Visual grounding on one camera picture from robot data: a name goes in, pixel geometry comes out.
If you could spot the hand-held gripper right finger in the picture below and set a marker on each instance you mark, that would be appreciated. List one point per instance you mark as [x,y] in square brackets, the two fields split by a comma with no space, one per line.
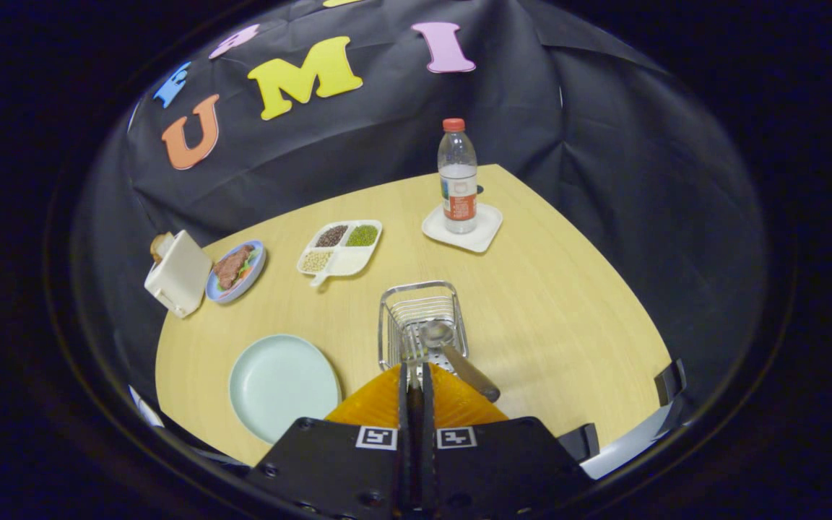
[427,433]

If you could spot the meat and vegetables serving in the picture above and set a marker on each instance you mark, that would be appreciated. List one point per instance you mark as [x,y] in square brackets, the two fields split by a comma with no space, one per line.
[230,267]

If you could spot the blue plate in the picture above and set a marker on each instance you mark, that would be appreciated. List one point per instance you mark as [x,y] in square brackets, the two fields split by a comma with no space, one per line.
[259,260]

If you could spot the white divided tray with beans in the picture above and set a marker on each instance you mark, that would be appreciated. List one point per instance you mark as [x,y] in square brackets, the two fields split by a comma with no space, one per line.
[349,260]

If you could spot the white toaster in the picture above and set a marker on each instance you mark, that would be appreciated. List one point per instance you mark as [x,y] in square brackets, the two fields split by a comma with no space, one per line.
[181,278]

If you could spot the white square coaster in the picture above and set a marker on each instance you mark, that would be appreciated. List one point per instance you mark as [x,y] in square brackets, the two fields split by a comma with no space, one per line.
[486,233]

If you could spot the light green plate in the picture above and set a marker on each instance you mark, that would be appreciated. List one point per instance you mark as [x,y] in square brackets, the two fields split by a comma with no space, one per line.
[282,386]

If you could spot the brown bread slice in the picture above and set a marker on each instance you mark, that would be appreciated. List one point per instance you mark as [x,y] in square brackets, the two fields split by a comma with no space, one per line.
[159,247]

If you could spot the black backdrop cloth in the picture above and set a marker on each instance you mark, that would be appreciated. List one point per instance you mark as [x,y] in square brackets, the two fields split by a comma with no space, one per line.
[387,144]

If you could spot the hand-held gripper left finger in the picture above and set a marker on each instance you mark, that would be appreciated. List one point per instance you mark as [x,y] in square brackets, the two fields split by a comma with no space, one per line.
[406,433]

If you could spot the clear water bottle red cap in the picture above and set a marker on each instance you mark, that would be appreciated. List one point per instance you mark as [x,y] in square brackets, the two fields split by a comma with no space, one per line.
[458,180]

